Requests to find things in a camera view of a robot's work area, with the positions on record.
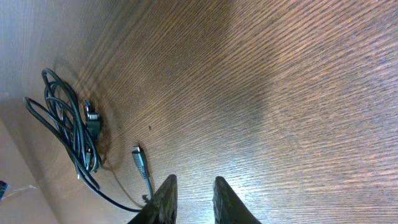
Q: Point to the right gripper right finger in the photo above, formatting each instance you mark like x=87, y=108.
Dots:
x=228, y=207

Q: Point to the wooden side panel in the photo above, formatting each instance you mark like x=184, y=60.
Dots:
x=22, y=200

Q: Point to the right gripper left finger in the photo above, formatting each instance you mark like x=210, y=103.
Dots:
x=162, y=207

